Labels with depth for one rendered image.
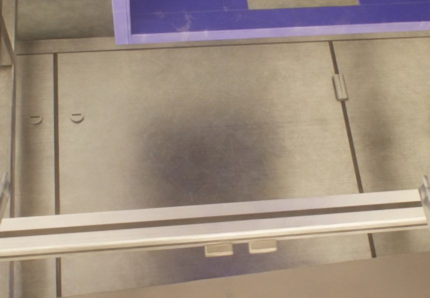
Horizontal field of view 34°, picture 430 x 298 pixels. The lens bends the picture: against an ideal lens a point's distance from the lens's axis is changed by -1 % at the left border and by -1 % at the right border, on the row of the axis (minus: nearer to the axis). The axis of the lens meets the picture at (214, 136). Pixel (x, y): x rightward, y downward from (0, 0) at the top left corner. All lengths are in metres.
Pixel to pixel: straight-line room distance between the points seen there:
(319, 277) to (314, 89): 0.49
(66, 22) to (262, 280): 0.77
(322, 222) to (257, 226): 0.08
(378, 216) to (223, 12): 0.31
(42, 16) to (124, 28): 0.74
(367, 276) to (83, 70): 0.64
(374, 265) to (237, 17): 0.37
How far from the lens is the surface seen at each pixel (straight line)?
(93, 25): 1.48
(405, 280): 0.94
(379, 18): 0.78
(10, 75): 1.17
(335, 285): 0.91
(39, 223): 0.84
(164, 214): 0.83
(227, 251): 0.86
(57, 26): 1.48
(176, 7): 0.75
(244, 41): 1.34
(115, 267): 1.15
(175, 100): 1.26
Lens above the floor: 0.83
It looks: 25 degrees down
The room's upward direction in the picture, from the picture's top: 173 degrees clockwise
